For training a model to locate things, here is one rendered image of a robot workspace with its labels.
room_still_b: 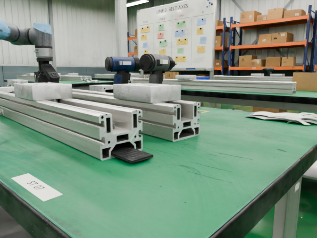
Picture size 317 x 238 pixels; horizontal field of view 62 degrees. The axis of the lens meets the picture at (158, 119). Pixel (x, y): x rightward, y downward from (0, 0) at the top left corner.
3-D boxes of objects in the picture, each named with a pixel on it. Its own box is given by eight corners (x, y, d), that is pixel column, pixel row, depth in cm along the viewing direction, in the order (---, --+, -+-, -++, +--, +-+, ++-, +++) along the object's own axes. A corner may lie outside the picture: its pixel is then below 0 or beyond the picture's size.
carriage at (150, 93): (113, 107, 76) (112, 83, 75) (142, 104, 83) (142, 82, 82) (150, 114, 65) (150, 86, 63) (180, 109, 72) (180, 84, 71)
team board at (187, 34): (129, 125, 465) (128, 8, 430) (149, 121, 501) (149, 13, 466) (203, 140, 366) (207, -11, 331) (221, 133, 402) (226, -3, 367)
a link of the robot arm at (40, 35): (37, 25, 124) (54, 24, 123) (39, 49, 126) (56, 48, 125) (27, 21, 116) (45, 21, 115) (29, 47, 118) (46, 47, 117)
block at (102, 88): (86, 105, 127) (85, 85, 125) (104, 103, 135) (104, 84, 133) (98, 107, 120) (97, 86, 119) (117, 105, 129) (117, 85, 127)
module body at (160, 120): (42, 107, 118) (41, 89, 117) (64, 106, 125) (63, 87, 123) (172, 142, 61) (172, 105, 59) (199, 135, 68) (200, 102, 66)
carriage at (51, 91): (15, 105, 81) (13, 83, 80) (51, 102, 88) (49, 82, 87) (33, 111, 70) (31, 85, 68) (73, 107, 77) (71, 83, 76)
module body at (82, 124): (-6, 112, 105) (-9, 90, 104) (20, 109, 112) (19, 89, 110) (100, 161, 48) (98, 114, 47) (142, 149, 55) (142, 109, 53)
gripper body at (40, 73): (50, 83, 131) (48, 58, 129) (57, 84, 125) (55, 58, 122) (34, 84, 126) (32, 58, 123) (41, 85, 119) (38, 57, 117)
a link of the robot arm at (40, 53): (55, 48, 121) (37, 47, 116) (56, 58, 122) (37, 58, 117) (49, 49, 127) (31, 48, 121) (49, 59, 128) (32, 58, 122)
